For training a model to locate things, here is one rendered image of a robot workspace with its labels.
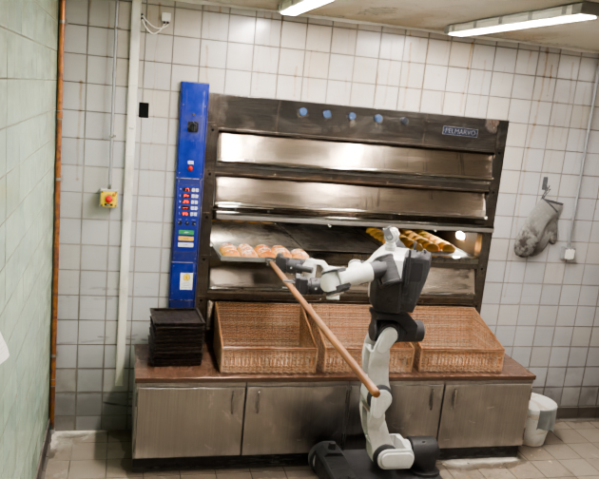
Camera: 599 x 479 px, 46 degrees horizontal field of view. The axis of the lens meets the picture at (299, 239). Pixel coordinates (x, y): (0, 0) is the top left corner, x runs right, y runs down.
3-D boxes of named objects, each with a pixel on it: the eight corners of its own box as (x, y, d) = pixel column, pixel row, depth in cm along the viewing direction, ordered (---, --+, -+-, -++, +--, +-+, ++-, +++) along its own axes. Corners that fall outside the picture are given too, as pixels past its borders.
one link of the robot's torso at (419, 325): (415, 336, 380) (418, 305, 376) (424, 345, 367) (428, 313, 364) (366, 336, 373) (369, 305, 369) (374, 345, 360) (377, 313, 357)
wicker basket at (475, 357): (390, 344, 466) (396, 304, 461) (468, 345, 479) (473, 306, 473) (417, 373, 420) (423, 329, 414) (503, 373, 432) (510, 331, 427)
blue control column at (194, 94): (150, 328, 622) (164, 81, 580) (168, 328, 626) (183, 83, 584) (161, 431, 439) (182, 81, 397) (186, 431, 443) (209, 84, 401)
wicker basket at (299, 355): (210, 343, 436) (213, 300, 431) (299, 344, 449) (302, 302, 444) (219, 373, 390) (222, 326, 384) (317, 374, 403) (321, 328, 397)
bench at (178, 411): (129, 430, 437) (134, 341, 426) (480, 421, 498) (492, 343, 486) (129, 478, 384) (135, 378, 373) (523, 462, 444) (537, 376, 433)
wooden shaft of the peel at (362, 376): (380, 398, 236) (381, 391, 235) (372, 399, 235) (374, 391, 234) (273, 265, 397) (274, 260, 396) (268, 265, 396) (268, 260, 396)
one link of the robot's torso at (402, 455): (399, 452, 397) (402, 431, 394) (413, 470, 378) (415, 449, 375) (364, 453, 392) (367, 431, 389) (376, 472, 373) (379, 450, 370)
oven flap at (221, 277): (207, 289, 429) (208, 257, 432) (473, 296, 474) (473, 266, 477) (208, 289, 425) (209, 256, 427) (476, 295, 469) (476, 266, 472)
